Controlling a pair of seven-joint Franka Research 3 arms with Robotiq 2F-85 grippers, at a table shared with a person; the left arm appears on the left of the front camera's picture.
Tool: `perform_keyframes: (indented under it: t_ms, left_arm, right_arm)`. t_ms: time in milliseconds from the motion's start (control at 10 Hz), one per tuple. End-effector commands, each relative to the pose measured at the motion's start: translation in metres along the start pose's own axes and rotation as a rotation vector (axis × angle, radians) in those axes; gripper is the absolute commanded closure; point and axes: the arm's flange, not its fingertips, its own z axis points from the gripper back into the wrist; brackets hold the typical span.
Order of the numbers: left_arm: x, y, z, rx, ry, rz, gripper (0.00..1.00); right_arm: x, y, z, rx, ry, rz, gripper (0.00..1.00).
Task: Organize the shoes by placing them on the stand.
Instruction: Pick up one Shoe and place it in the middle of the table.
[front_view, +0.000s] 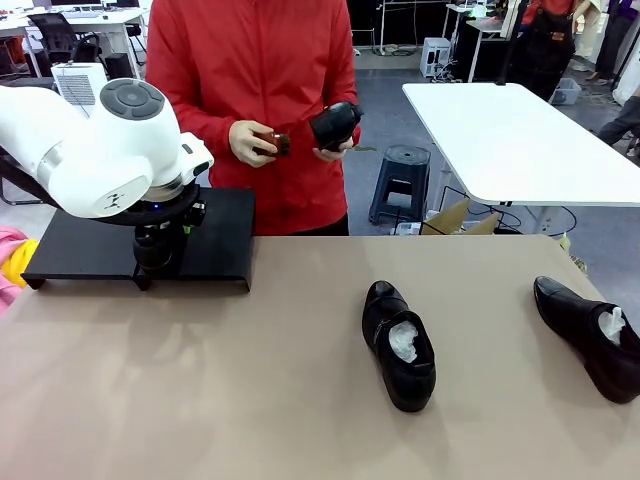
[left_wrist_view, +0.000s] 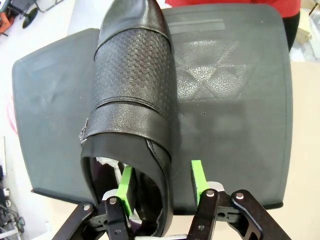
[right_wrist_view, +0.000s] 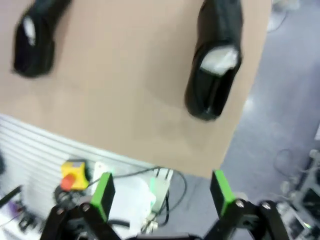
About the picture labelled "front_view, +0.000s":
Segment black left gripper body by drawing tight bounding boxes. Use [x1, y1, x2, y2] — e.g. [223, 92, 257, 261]
[132, 224, 176, 261]

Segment brown wooden shoe brush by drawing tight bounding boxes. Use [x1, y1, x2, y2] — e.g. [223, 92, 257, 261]
[255, 130, 294, 157]

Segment person's left forearm red sleeve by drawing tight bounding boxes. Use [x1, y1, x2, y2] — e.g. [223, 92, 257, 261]
[339, 94, 362, 147]

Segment person's right forearm red sleeve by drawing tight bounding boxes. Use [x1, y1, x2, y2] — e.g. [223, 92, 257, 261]
[164, 99, 241, 166]

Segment black shoe stand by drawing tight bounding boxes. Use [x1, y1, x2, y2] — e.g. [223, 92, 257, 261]
[20, 207, 151, 291]
[133, 187, 257, 293]

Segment person's right hand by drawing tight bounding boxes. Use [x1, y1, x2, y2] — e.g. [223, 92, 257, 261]
[229, 121, 280, 169]

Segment person's left hand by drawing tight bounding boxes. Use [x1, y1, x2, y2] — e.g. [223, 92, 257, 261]
[312, 127, 362, 164]

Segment yellow soft item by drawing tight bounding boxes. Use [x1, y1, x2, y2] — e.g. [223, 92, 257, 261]
[0, 238, 40, 289]

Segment pink cloth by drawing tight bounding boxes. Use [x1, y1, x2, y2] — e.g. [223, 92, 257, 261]
[0, 224, 26, 316]

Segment person in red jacket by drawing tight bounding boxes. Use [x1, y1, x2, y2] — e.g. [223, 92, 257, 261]
[144, 0, 362, 237]

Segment white air purifier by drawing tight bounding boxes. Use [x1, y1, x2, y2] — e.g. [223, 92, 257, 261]
[51, 62, 109, 106]

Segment black computer tower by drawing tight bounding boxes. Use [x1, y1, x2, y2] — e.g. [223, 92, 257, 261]
[104, 52, 136, 81]

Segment white office desk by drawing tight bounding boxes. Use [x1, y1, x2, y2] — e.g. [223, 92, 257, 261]
[0, 7, 151, 91]

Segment black mesh office chair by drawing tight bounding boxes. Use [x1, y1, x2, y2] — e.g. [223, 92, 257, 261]
[27, 12, 104, 66]

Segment dark plastic stool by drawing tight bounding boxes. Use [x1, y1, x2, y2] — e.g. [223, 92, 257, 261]
[368, 144, 432, 224]

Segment white paper shoe stuffing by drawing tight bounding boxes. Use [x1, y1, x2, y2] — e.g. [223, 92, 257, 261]
[597, 307, 626, 346]
[388, 322, 421, 364]

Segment brown cardboard box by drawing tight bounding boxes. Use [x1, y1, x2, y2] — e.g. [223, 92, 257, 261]
[418, 198, 501, 236]

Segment white computer case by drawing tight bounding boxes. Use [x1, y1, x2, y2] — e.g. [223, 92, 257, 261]
[419, 37, 454, 79]

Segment large white table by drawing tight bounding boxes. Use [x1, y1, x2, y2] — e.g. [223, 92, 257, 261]
[402, 82, 640, 207]

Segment grey plastic bin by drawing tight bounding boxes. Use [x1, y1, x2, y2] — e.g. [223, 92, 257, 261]
[549, 77, 584, 106]

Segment person in black apron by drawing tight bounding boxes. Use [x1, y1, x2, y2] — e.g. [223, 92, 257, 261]
[519, 0, 591, 101]

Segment seated person's grey leg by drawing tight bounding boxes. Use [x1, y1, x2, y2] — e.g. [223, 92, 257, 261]
[597, 94, 640, 159]

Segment standing person dark trousers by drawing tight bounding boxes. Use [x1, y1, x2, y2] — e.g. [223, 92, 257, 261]
[592, 0, 640, 84]

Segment black braided left arm hose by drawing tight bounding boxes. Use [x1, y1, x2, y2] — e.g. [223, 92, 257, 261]
[0, 147, 101, 221]

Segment black panel white-frame desk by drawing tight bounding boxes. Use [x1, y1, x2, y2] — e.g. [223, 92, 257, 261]
[452, 4, 521, 84]

